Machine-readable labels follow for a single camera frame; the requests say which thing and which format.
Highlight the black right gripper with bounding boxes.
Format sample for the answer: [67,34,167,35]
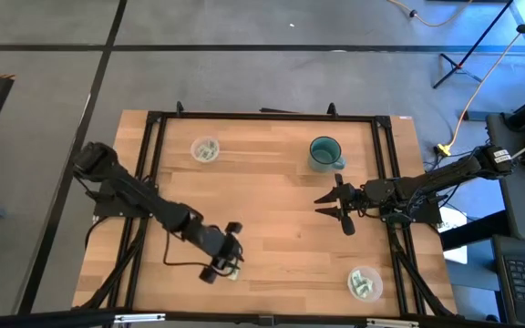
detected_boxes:
[314,173,386,237]

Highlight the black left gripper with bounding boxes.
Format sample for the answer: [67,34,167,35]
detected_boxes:
[184,221,245,284]

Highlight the teal ceramic mug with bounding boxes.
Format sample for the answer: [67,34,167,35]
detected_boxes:
[307,135,348,173]

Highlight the clear plastic cup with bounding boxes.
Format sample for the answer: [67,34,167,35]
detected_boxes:
[346,265,385,303]
[190,136,221,164]

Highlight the white paper sheet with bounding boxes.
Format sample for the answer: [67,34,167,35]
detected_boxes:
[438,207,468,265]

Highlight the black desk leg bar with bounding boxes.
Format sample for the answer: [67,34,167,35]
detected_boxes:
[439,210,512,251]

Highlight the grey power strip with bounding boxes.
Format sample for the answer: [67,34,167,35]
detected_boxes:
[461,109,491,122]

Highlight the grey side desk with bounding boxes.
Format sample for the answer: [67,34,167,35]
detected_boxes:
[485,111,525,242]

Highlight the black tripod stand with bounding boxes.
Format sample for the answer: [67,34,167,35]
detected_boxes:
[432,0,517,90]

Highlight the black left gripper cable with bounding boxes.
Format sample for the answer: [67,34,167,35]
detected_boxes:
[161,230,216,269]

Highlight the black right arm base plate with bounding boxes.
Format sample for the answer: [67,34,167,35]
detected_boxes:
[377,200,442,225]

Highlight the silver metal bracket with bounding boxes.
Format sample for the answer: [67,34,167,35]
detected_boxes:
[114,313,167,324]
[365,317,419,328]

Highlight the black aluminium table frame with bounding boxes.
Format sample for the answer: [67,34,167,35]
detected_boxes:
[73,100,458,320]

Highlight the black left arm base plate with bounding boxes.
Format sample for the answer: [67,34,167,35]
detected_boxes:
[92,183,160,219]

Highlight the black floor cables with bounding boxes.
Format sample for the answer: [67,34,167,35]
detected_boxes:
[424,140,491,173]

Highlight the orange extension cable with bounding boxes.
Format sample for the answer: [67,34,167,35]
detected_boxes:
[387,0,474,28]
[447,0,525,149]

